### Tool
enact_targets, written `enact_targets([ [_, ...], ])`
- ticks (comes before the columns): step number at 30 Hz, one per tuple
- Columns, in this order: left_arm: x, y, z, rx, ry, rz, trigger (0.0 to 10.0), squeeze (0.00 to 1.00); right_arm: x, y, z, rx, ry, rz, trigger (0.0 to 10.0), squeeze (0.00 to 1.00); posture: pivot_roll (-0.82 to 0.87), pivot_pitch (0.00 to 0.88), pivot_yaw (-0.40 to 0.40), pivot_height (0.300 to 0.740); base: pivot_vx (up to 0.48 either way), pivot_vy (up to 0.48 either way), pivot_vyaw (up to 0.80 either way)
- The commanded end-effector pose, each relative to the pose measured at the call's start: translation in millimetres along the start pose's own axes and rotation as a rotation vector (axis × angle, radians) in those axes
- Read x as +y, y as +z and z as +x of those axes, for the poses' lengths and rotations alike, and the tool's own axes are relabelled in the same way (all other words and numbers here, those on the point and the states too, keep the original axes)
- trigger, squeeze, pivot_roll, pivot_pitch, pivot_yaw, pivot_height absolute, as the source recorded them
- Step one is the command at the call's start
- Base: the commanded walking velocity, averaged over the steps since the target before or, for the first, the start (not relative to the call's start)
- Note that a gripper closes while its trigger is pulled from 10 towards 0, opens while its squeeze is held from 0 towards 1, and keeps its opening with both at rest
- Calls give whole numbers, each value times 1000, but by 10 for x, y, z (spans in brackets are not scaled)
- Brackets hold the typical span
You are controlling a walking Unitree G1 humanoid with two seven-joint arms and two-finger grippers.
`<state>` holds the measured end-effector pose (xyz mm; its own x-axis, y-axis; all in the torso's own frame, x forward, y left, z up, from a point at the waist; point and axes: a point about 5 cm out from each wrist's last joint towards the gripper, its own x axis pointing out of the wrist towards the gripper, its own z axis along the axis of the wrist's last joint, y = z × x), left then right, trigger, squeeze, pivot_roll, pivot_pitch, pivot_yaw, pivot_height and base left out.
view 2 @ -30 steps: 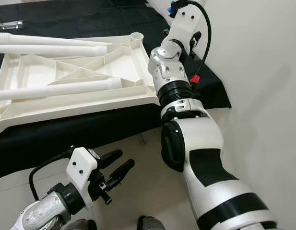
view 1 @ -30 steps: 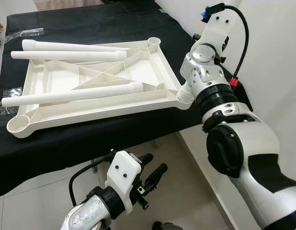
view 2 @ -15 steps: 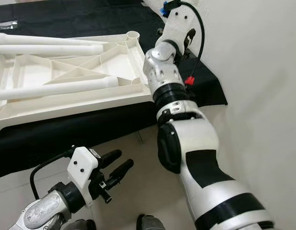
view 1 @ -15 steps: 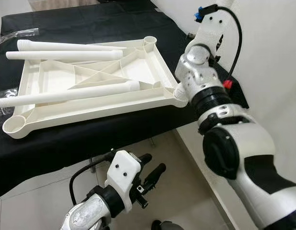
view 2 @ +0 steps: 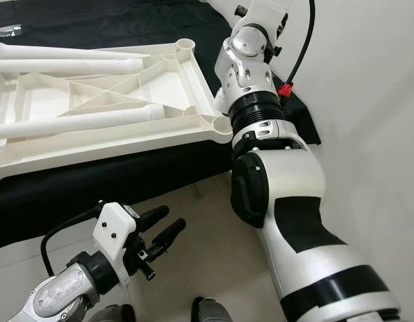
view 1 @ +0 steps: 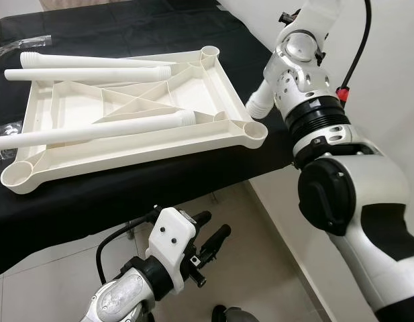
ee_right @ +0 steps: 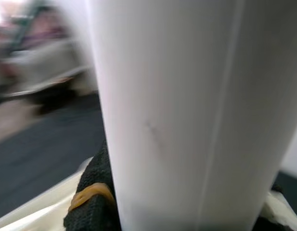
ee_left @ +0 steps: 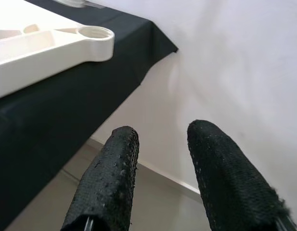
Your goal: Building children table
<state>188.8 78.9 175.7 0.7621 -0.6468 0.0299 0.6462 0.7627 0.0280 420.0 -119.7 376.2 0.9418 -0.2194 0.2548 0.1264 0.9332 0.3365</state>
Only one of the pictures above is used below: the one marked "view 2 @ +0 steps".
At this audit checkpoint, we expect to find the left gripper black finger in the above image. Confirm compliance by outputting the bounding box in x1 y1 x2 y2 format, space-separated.
138 205 171 230
152 217 188 254

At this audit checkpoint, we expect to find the black table cloth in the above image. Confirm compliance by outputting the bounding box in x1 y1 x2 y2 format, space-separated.
0 0 321 249

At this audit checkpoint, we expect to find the grey left robot foot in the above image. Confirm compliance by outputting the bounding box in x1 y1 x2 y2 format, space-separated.
93 304 142 322

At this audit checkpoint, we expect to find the grey robot foot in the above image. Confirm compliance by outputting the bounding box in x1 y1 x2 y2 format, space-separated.
93 304 142 322
190 297 236 322

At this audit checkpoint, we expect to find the grey right robot foot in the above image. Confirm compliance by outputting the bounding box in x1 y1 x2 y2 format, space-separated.
190 297 236 322

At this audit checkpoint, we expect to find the white plastic table top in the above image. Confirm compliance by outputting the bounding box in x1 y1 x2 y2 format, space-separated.
0 38 234 189

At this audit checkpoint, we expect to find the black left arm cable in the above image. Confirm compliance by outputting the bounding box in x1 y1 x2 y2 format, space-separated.
40 201 103 277

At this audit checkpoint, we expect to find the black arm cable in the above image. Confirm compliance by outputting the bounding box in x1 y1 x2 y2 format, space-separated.
277 0 315 98
40 201 103 277

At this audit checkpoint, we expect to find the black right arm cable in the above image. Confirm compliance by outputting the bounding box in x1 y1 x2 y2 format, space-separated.
277 0 315 98

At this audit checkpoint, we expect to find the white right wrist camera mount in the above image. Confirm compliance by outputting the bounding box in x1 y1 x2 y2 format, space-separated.
237 0 288 41

